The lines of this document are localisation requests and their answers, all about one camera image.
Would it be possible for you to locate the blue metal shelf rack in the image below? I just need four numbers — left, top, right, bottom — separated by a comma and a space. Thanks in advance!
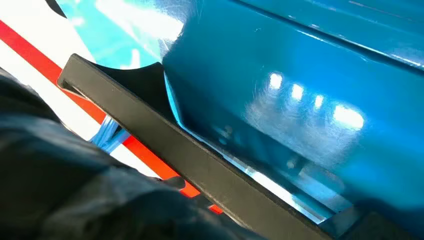
54, 0, 424, 240

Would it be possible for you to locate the white car with red stripe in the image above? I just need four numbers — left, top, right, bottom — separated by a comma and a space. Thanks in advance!
0, 0, 224, 216

